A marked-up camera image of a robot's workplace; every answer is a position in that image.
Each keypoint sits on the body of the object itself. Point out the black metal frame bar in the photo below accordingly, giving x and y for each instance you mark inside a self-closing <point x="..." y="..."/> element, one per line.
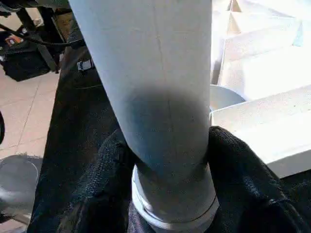
<point x="46" y="51"/>

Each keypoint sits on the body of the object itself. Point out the black boxy floor device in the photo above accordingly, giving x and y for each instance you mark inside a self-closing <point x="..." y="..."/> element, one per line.
<point x="24" y="63"/>

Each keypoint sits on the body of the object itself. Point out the white plastic table leg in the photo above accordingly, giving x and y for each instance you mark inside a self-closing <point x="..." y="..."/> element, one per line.
<point x="150" y="60"/>

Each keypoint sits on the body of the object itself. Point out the dark rounded robot foot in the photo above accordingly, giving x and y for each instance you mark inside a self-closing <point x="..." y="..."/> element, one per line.
<point x="17" y="177"/>

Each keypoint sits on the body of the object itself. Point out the brown cardboard box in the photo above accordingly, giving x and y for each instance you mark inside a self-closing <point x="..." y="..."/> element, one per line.
<point x="62" y="25"/>

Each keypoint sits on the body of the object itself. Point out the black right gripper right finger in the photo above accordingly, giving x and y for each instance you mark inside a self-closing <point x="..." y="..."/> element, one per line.
<point x="255" y="189"/>

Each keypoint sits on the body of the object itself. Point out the black work mat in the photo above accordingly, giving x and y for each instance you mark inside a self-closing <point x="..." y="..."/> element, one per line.
<point x="73" y="109"/>

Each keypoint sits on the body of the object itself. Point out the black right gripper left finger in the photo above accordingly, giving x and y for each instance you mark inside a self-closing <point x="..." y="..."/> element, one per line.
<point x="97" y="189"/>

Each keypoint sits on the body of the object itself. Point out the white plastic table top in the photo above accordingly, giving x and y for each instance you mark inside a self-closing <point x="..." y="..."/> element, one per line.
<point x="267" y="121"/>

